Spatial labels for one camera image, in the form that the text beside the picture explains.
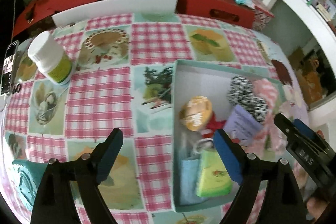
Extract green tissue packet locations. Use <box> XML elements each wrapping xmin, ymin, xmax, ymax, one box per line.
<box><xmin>196</xmin><ymin>148</ymin><xmax>232</xmax><ymax>198</ymax></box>

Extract purple baby wipes packet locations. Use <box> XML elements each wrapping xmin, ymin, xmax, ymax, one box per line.
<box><xmin>223</xmin><ymin>105</ymin><xmax>263</xmax><ymax>147</ymax></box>

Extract blue face mask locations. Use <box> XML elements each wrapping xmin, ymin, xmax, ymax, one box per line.
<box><xmin>179</xmin><ymin>157</ymin><xmax>207</xmax><ymax>206</ymax></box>

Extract teal cardboard box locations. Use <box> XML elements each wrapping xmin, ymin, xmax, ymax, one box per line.
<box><xmin>171</xmin><ymin>60</ymin><xmax>286</xmax><ymax>215</ymax></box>

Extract teal plastic toy case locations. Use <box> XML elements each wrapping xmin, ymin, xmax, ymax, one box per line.
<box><xmin>12</xmin><ymin>159</ymin><xmax>47</xmax><ymax>211</ymax></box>

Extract checkered food print tablecloth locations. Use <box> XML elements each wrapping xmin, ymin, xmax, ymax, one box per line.
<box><xmin>1</xmin><ymin>14</ymin><xmax>309</xmax><ymax>223</ymax></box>

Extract white pill bottle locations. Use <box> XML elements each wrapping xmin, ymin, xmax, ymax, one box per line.
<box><xmin>27</xmin><ymin>31</ymin><xmax>73</xmax><ymax>85</ymax></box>

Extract smartphone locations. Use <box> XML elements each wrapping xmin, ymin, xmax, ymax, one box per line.
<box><xmin>1</xmin><ymin>40</ymin><xmax>19</xmax><ymax>95</ymax></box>

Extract white foam board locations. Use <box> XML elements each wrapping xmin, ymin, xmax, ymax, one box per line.
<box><xmin>52</xmin><ymin>0</ymin><xmax>178</xmax><ymax>27</ymax></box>

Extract red box with handle cutout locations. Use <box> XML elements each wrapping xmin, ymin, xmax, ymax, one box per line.
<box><xmin>177</xmin><ymin>0</ymin><xmax>255</xmax><ymax>29</ymax></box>

